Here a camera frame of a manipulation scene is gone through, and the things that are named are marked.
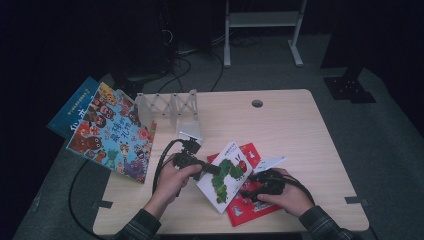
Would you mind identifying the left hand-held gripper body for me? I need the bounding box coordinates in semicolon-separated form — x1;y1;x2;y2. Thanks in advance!
172;130;205;175

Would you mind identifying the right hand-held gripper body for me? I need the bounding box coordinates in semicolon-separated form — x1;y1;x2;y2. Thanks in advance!
248;155;288;202

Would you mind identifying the red picture book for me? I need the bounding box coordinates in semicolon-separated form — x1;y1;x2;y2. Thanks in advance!
206;142;283;228

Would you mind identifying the white caterpillar picture book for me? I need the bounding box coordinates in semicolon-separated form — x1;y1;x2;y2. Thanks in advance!
195;141;255;214

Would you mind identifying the white expandable book rack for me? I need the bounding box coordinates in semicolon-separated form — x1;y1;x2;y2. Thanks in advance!
114;88;204;142

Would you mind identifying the light blue animal faces book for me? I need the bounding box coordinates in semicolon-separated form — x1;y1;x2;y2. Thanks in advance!
65;82;158;184

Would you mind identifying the dark blue monster picture book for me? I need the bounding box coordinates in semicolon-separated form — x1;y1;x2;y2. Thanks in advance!
46;76;101;139

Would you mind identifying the person's right hand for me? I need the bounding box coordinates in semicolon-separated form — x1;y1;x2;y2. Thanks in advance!
256;167;316;218

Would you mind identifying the person's left hand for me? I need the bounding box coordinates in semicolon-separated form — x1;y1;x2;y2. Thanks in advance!
143;153;203;219

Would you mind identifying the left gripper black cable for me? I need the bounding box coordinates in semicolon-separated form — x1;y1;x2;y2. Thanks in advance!
151;138;184;196

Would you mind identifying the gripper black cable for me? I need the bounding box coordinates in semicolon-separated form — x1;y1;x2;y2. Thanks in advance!
151;138;184;196
269;173;316;206

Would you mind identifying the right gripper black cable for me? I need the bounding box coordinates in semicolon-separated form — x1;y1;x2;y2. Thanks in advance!
269;173;316;206

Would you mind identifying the black floor cable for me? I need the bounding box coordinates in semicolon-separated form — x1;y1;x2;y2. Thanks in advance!
156;54;193;94
209;51;225;93

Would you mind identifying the long black cable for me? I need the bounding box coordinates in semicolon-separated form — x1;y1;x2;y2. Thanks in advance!
68;159;104;239

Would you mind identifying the white metal desk frame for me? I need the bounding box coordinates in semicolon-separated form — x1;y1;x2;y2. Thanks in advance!
223;0;309;69

